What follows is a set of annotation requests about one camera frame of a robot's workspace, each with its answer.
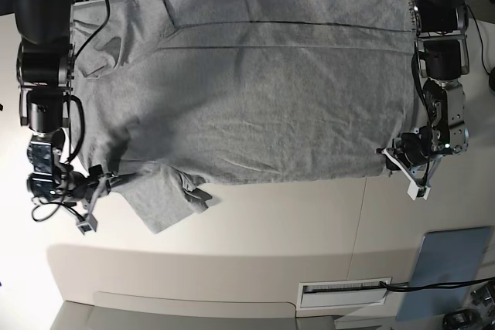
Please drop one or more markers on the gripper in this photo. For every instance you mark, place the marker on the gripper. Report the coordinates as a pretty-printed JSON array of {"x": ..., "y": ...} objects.
[
  {"x": 71, "y": 187},
  {"x": 411, "y": 150}
]

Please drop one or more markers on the grey T-shirt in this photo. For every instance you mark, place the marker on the grey T-shirt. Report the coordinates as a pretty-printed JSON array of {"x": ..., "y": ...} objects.
[{"x": 247, "y": 86}]

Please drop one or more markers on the blue-grey board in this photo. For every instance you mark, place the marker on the blue-grey board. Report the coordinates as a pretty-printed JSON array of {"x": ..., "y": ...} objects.
[{"x": 444, "y": 256}]

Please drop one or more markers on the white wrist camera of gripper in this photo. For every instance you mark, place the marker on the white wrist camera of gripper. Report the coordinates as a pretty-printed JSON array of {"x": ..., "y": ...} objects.
[
  {"x": 87, "y": 225},
  {"x": 418, "y": 191}
]

